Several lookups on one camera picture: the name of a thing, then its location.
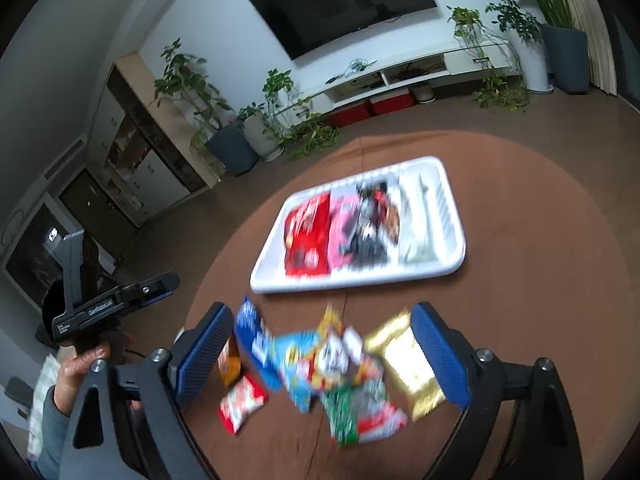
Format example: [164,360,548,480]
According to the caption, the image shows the black wall television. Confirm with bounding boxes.
[249,0,438,61]

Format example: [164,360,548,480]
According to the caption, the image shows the large-leaf plant in dark pot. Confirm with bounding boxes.
[490,0,591,95]

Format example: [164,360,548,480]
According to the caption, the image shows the person's left hand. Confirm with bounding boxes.
[55,345,112,406]

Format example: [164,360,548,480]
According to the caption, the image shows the yellow printed snack packet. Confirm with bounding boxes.
[315,304,363,376]

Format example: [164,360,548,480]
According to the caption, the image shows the small trailing pothos plant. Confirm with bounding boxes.
[446,6,531,112]

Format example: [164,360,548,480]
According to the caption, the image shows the white wall cabinet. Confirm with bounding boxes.
[82,52,221,226]

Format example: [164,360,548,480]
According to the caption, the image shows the beige curtain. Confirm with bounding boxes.
[560,0,621,96]

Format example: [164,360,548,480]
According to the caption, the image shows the dark glass window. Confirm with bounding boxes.
[2,167,141,308]

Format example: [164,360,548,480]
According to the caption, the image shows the green red snack packet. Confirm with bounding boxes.
[320,380,408,447]

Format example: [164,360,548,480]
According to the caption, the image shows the bushy plant in white pot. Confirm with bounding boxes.
[485,0,555,93]

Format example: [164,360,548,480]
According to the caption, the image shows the tangle of cables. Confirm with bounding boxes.
[325,58,378,86]

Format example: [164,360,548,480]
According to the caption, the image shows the tall plant in dark pot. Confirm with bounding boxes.
[152,37,260,177]

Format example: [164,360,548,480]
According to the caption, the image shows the white plastic tray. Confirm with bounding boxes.
[249,156,467,295]

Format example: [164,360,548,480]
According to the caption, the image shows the pink snack packet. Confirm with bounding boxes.
[326,195,362,268]

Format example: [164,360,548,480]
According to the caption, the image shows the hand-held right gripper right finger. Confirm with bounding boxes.
[411,302,583,480]

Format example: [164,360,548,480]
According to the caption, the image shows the orange snack packet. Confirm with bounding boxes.
[217,335,244,388]

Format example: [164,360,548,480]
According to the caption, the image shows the plant in ribbed white pot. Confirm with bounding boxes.
[237,102,284,163]

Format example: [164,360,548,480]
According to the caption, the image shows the small red white snack packet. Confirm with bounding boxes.
[218,374,268,435]

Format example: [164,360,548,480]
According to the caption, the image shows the white television cabinet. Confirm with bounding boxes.
[280,40,521,122]

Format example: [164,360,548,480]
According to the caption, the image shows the black snack packet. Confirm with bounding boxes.
[350,180,401,267]

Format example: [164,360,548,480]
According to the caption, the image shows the gold snack packet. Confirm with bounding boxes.
[364,311,446,422]

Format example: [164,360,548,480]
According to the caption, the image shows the light blue snack packet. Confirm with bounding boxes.
[272,330,326,413]

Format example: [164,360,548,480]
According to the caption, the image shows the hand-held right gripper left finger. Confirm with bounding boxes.
[65,302,235,480]

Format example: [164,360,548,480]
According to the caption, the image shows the cream white snack packet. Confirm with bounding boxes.
[395,172,443,265]

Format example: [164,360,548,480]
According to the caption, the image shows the person's left forearm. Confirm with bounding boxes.
[34,385,77,480]

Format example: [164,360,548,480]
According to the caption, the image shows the large red snack packet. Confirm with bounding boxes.
[284,192,332,277]

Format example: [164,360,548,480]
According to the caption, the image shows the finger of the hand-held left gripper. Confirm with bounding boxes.
[132,290,174,307]
[119,271,182,311]

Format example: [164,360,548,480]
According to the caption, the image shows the red storage box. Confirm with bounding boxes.
[371,89,415,116]
[327,102,373,128]

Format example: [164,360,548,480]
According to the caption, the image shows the dark blue snack packet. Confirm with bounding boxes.
[234,297,283,393]

